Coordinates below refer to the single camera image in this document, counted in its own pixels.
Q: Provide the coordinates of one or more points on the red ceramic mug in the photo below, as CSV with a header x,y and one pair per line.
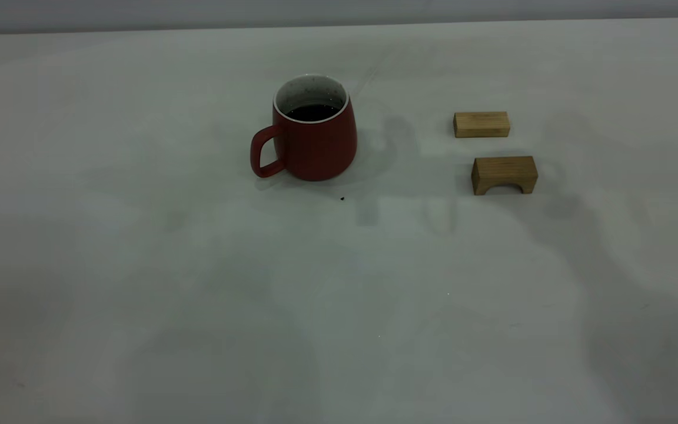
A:
x,y
315,153

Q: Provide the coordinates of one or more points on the flat rectangular wooden block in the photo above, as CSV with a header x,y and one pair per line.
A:
x,y
480,125

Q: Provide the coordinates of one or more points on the arched wooden block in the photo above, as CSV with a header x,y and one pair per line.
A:
x,y
504,168

